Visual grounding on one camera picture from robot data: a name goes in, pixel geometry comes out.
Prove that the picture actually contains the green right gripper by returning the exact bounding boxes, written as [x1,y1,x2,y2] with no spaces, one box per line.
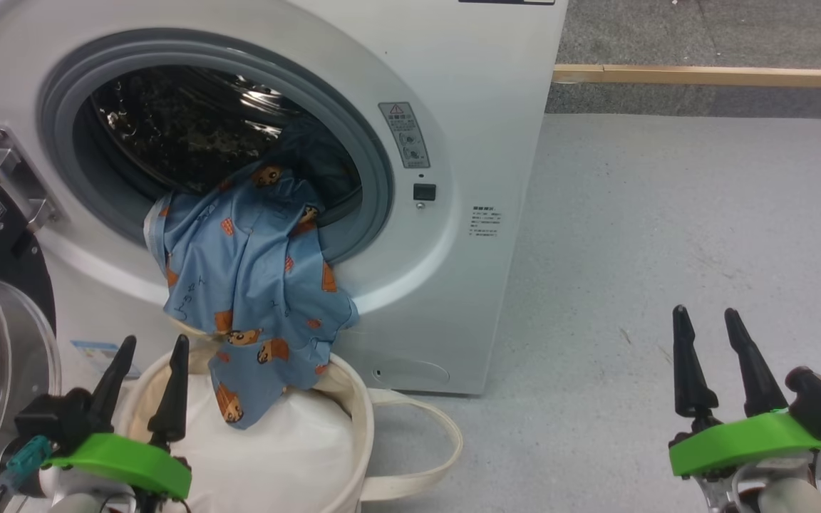
[669,305,821,513]

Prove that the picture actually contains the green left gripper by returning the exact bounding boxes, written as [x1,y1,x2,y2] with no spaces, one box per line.
[40,334,192,513]

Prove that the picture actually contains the metal door hinge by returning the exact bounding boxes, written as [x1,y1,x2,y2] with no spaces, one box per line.
[0,125,62,230]

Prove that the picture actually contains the steel washer drum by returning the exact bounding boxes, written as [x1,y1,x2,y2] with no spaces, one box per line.
[90,66,362,214]

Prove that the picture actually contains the grey rubber door gasket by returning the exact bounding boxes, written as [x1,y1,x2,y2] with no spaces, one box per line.
[38,34,394,265]

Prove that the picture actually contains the white front-load washing machine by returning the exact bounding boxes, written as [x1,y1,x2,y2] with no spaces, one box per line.
[0,0,569,397]

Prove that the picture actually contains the blue energy label sticker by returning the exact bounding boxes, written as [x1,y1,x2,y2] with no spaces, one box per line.
[71,340,140,379]

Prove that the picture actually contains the cream canvas laundry basket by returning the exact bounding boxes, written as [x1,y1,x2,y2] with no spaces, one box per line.
[115,324,464,513]

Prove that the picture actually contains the round white filter cover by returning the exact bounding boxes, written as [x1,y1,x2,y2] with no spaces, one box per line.
[371,356,450,390]

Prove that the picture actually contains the grey warning sticker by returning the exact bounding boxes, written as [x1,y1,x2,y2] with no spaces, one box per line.
[378,102,430,170]

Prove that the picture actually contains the teal left camera cable plug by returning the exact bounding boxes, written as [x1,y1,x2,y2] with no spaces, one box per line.
[0,435,52,494]

